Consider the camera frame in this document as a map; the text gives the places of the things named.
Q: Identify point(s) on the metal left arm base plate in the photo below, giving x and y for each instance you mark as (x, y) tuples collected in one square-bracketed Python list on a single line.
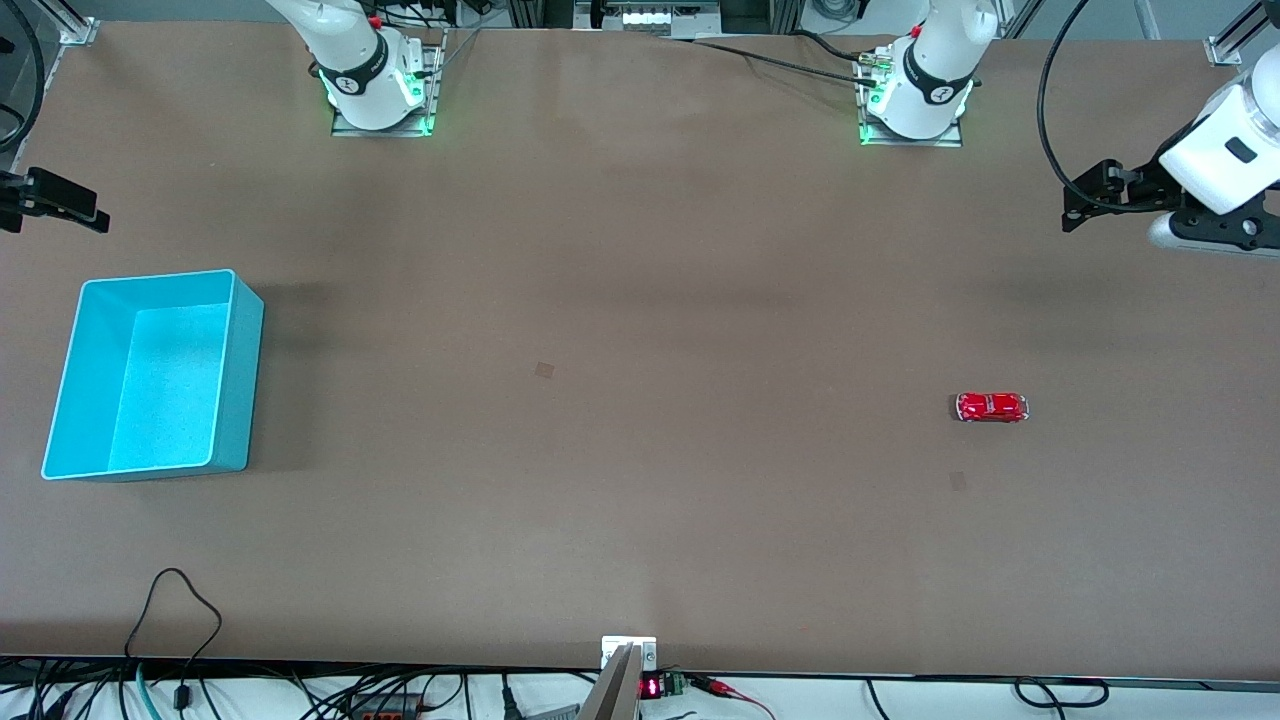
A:
[(905, 135)]

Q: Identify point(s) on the turquoise blue plastic box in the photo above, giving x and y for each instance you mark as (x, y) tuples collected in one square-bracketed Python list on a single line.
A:
[(165, 390)]

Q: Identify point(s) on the aluminium frame corner bracket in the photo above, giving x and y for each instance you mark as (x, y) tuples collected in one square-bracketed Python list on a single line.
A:
[(1235, 45), (78, 30)]

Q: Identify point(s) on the red clip lead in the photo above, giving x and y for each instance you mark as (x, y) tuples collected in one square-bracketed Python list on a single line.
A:
[(730, 692)]

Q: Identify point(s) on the grey lit rack unit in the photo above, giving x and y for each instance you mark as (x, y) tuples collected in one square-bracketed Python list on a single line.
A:
[(650, 16)]

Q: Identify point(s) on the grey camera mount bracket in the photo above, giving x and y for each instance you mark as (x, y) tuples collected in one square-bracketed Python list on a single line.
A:
[(622, 680)]

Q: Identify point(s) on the orange black power strip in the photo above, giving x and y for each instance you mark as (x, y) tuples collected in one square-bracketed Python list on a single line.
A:
[(385, 706)]

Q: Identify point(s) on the red beetle toy car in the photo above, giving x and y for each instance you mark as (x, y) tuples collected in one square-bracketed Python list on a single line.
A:
[(990, 406)]

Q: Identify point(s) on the green terminal block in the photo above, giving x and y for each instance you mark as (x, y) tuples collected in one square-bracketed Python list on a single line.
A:
[(673, 684)]

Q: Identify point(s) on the red digit display module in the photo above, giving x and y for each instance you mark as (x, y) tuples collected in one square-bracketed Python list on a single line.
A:
[(650, 688)]

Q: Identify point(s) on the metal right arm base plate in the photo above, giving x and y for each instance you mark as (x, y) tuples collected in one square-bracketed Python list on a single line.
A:
[(385, 128)]

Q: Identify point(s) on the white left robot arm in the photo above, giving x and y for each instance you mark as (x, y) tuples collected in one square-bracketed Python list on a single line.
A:
[(930, 90)]

